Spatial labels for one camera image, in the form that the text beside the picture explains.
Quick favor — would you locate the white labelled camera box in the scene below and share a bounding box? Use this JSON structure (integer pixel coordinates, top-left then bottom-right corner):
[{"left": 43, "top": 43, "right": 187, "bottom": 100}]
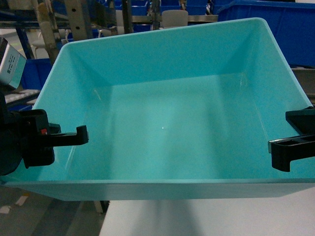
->
[{"left": 0, "top": 37, "right": 26, "bottom": 90}]

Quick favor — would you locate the blue bin upper right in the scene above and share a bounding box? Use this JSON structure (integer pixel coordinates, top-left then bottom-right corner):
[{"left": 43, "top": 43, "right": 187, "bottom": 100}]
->
[{"left": 217, "top": 0, "right": 315, "bottom": 67}]

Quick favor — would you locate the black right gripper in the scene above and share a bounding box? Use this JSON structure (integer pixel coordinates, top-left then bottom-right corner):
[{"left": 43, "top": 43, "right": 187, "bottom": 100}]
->
[{"left": 268, "top": 106, "right": 315, "bottom": 172}]

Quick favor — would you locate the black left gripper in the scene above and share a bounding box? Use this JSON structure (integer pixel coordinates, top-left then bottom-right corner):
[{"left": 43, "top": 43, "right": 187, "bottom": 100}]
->
[{"left": 0, "top": 93, "right": 89, "bottom": 175}]

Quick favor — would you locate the light teal plastic bin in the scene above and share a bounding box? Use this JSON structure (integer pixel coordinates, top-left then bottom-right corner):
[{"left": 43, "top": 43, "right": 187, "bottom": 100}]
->
[{"left": 0, "top": 18, "right": 315, "bottom": 201}]

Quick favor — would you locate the white chair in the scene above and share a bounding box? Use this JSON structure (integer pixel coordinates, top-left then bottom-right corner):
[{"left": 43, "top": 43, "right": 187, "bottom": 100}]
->
[{"left": 161, "top": 10, "right": 189, "bottom": 28}]

